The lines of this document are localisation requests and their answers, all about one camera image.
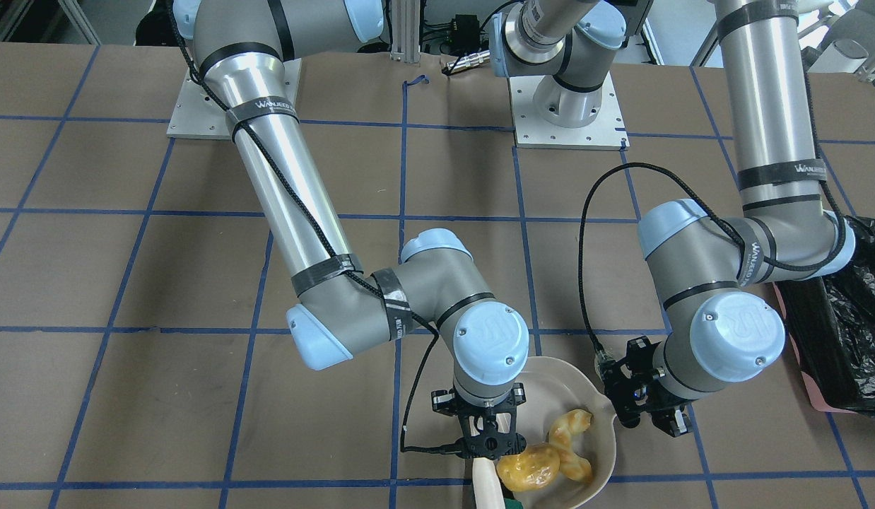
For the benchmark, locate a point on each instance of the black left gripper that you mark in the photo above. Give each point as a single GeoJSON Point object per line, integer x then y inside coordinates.
{"type": "Point", "coordinates": [664, 404]}

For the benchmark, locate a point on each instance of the black bin bag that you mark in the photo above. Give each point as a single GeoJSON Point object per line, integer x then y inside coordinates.
{"type": "Point", "coordinates": [831, 326]}

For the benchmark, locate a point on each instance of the beige plastic dustpan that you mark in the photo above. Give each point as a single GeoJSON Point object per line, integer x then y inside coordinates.
{"type": "Point", "coordinates": [564, 407]}

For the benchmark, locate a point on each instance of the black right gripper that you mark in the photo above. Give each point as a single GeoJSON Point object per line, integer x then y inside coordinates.
{"type": "Point", "coordinates": [441, 403]}

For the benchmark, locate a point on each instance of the beige hand brush black bristles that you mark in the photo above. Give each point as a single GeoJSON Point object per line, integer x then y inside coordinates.
{"type": "Point", "coordinates": [487, 486]}

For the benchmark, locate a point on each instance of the yellow toy potato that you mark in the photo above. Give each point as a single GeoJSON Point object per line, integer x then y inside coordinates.
{"type": "Point", "coordinates": [533, 469]}

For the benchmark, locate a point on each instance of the aluminium frame post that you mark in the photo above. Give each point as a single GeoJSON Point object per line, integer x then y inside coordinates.
{"type": "Point", "coordinates": [405, 31]}

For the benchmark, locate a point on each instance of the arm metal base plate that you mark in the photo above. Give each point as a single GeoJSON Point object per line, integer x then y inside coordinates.
{"type": "Point", "coordinates": [548, 116]}
{"type": "Point", "coordinates": [235, 80]}

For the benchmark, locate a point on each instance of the toy croissant bread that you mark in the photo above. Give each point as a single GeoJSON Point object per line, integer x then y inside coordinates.
{"type": "Point", "coordinates": [562, 436]}

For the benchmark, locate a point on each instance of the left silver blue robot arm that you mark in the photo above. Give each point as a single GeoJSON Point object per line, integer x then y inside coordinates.
{"type": "Point", "coordinates": [790, 230]}

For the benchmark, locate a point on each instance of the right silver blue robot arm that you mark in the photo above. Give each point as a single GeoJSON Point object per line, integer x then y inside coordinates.
{"type": "Point", "coordinates": [236, 51]}

